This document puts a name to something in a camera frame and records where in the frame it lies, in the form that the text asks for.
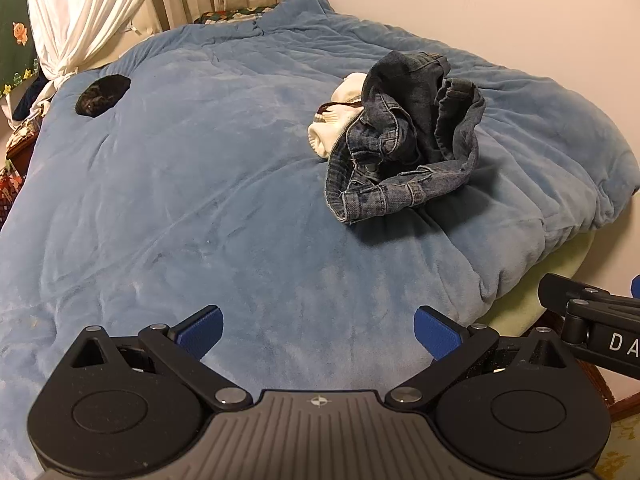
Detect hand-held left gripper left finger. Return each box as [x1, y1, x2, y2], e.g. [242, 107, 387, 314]
[67, 305, 253, 411]

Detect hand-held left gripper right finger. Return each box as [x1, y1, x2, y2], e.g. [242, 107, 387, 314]
[385, 305, 576, 411]

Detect blue denim jeans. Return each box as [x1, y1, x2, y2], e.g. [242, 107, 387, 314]
[325, 51, 487, 224]

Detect white printed garment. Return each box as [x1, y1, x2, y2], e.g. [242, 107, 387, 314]
[307, 73, 371, 160]

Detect light green bed sheet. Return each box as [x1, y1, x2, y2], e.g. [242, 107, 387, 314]
[487, 232, 596, 336]

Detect blue plush blanket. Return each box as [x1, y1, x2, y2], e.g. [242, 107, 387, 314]
[0, 0, 640, 480]

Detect red patterned tablecloth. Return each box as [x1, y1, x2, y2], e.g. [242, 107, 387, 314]
[0, 160, 26, 226]

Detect wooden cabinet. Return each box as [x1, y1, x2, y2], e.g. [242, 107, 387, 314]
[5, 132, 36, 176]

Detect black fuzzy round patch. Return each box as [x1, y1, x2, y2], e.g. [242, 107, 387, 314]
[75, 74, 132, 118]

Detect navy cloth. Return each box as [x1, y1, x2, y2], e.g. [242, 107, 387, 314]
[12, 77, 48, 121]

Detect patterned quilt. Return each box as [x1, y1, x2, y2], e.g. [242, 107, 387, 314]
[194, 4, 281, 25]

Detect white curtain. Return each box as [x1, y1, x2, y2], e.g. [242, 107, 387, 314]
[25, 0, 146, 126]

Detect green printed cloth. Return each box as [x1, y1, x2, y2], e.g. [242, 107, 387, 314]
[0, 0, 41, 101]

